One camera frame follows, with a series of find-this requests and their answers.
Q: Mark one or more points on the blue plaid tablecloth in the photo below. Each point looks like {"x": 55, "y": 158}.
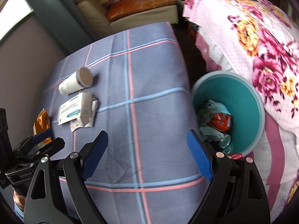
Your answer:
{"x": 151, "y": 86}

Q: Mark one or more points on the person's left forearm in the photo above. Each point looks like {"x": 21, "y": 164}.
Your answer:
{"x": 19, "y": 201}

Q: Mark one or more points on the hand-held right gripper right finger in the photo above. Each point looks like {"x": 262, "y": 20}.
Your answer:
{"x": 201, "y": 156}

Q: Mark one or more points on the orange snack packet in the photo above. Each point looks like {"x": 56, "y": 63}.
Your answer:
{"x": 42, "y": 121}

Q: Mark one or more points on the orange leather cushion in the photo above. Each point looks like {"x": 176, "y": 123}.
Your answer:
{"x": 140, "y": 4}

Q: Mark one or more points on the cream sofa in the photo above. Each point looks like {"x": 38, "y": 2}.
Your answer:
{"x": 144, "y": 14}

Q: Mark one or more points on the bright window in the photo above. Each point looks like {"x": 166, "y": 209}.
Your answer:
{"x": 14, "y": 16}

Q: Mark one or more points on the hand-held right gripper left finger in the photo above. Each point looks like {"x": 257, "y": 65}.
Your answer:
{"x": 97, "y": 154}

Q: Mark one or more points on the pink floral quilt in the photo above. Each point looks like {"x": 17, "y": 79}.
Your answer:
{"x": 257, "y": 28}

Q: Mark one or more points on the small white sachet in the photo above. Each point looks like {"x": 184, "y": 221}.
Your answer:
{"x": 75, "y": 125}

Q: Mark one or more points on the white medicine box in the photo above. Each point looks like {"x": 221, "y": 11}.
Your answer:
{"x": 72, "y": 107}

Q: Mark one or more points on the teal trash bin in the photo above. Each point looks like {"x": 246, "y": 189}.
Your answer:
{"x": 233, "y": 91}

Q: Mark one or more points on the orange snack wrapper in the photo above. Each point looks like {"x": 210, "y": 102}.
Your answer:
{"x": 220, "y": 121}

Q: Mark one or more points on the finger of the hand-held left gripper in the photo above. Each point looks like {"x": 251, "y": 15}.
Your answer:
{"x": 42, "y": 137}
{"x": 55, "y": 144}

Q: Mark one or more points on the white plastic bottle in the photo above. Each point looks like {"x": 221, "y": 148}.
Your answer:
{"x": 70, "y": 85}

